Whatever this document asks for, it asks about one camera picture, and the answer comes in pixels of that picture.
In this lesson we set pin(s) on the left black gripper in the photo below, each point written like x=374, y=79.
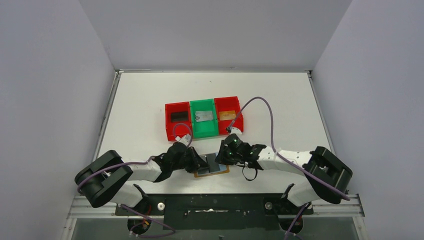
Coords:
x=195, y=161

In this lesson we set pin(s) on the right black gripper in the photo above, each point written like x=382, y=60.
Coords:
x=222, y=158

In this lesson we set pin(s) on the yellow leather card holder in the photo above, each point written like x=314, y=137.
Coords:
x=205, y=173

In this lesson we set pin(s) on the green plastic bin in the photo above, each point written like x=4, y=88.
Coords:
x=204, y=129

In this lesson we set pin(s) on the red bin with black card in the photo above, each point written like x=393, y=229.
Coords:
x=181, y=128

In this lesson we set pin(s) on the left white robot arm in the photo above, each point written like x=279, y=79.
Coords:
x=107, y=179

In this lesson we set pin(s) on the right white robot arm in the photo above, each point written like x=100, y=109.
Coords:
x=326, y=176

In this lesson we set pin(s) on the gold card in bin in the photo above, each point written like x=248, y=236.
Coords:
x=227, y=115

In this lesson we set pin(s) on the silver card in bin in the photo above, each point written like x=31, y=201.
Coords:
x=203, y=116

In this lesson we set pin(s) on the black card in bin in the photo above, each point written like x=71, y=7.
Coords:
x=181, y=116

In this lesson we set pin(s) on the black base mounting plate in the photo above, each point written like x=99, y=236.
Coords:
x=219, y=211

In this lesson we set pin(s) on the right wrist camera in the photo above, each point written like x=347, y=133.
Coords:
x=233, y=130

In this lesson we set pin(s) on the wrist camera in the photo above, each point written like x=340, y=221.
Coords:
x=233, y=130
x=186, y=139

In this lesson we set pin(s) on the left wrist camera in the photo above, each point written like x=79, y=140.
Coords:
x=186, y=139

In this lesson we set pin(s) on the aluminium frame rail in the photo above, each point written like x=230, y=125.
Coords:
x=81, y=209

